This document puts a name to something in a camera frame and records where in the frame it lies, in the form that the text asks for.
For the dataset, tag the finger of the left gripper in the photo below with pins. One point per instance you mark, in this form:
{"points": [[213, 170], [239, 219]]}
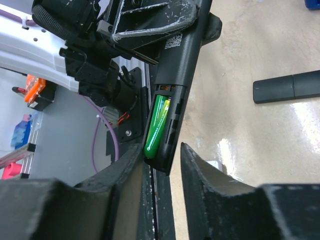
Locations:
{"points": [[210, 28]]}

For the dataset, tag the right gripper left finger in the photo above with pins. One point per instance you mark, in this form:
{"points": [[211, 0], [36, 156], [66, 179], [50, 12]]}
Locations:
{"points": [[122, 182]]}

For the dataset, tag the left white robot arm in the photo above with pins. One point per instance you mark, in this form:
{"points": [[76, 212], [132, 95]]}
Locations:
{"points": [[74, 43]]}

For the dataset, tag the green battery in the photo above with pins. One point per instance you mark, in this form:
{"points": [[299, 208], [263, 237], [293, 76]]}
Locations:
{"points": [[156, 128], [165, 109]]}

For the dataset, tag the blue plastic basket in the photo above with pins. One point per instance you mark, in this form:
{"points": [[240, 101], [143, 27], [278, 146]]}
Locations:
{"points": [[312, 4]]}

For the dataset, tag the black remote control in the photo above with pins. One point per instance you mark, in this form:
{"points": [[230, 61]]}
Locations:
{"points": [[286, 88], [175, 73]]}

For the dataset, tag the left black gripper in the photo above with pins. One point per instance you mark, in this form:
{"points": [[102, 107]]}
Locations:
{"points": [[135, 27]]}

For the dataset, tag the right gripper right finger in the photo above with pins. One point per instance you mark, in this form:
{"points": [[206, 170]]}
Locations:
{"points": [[218, 207]]}

